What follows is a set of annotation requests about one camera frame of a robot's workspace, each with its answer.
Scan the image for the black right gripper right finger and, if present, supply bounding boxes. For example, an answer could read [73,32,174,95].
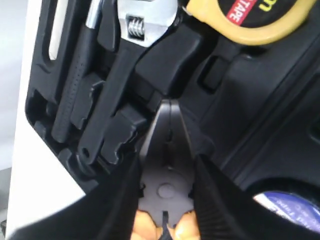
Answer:
[193,154,320,240]

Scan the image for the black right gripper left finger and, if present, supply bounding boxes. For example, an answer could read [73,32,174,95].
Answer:
[9,153,141,240]

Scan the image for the orange-black combination pliers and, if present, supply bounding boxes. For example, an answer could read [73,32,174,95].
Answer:
[136,99,195,240]

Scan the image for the black electrical tape roll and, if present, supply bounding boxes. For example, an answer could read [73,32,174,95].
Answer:
[253,191,320,233]

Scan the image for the black plastic tool case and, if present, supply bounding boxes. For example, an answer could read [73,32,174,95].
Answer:
[25,0,320,240]

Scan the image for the yellow tape measure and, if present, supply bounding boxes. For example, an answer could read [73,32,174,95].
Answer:
[181,0,316,46]

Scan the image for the silver adjustable wrench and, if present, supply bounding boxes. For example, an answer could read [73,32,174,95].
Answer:
[78,0,178,165]

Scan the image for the claw hammer black handle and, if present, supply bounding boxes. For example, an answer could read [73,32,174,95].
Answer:
[51,0,106,144]

